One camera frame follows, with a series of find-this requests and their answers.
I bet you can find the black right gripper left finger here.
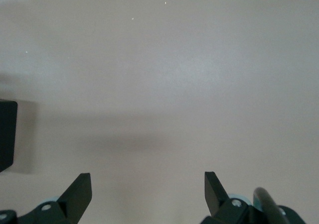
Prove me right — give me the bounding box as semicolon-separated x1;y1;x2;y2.
0;173;93;224

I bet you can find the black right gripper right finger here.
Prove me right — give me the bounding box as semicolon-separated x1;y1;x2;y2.
200;171;306;224

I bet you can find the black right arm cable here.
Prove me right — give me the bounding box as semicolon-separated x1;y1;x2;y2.
252;187;289;224

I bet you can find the black plastic box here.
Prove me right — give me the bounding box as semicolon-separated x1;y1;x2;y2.
0;99;18;173

